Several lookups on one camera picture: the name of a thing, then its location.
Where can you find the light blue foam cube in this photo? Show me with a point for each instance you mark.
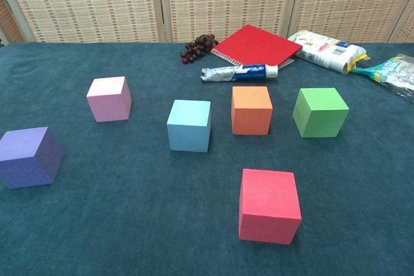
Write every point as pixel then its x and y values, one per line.
pixel 187 130

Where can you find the orange foam cube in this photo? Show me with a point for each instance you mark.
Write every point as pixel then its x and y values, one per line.
pixel 250 117

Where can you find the pink foam cube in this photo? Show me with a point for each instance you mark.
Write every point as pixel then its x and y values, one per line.
pixel 108 103

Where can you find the green foam cube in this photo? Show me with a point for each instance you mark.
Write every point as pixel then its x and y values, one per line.
pixel 320 117

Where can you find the purple foam cube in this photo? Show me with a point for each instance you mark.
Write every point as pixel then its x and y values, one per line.
pixel 22 166

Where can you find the blue white toothpaste tube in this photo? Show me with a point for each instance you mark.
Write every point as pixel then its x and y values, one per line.
pixel 233 73

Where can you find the dark red grape bunch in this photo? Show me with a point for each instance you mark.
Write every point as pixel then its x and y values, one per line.
pixel 197 48

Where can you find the red spiral notebook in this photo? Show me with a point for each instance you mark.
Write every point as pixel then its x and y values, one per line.
pixel 255 45

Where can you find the red foam cube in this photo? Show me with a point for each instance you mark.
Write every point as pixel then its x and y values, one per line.
pixel 268 211

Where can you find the teal felt table cloth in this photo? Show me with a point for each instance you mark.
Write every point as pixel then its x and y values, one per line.
pixel 129 208

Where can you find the white yellow-edged snack bag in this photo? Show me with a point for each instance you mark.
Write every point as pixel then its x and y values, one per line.
pixel 323 51

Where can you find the teal clear snack bag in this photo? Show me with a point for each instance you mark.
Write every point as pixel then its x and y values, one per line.
pixel 393 77

